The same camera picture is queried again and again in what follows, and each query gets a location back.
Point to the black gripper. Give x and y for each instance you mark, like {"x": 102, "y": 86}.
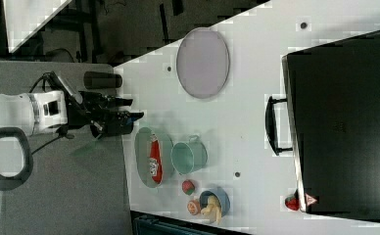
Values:
{"x": 101, "y": 113}

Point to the red felt ketchup bottle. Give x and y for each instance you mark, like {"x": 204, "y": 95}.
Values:
{"x": 155, "y": 163}

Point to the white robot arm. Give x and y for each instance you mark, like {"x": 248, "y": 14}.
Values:
{"x": 54, "y": 111}

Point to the green oval strainer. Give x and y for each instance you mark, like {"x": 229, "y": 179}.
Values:
{"x": 142, "y": 147}

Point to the black cylinder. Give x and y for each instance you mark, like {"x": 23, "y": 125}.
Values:
{"x": 101, "y": 80}

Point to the teal metal cup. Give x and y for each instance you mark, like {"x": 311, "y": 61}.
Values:
{"x": 190, "y": 156}

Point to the grey round plate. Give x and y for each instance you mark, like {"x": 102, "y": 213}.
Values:
{"x": 202, "y": 63}

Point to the red felt tomato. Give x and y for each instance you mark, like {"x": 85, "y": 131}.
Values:
{"x": 188, "y": 187}

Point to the orange felt slice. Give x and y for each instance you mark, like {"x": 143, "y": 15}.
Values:
{"x": 193, "y": 206}

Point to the blue bowl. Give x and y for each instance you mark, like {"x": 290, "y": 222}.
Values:
{"x": 222, "y": 196}

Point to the yellow felt banana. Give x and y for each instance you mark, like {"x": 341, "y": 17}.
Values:
{"x": 212, "y": 211}

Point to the grey chair armrest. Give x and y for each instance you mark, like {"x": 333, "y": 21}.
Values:
{"x": 16, "y": 161}

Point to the red felt strawberry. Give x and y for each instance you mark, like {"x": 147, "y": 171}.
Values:
{"x": 292, "y": 202}

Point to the black toaster oven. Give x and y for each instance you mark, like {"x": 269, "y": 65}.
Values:
{"x": 332, "y": 94}

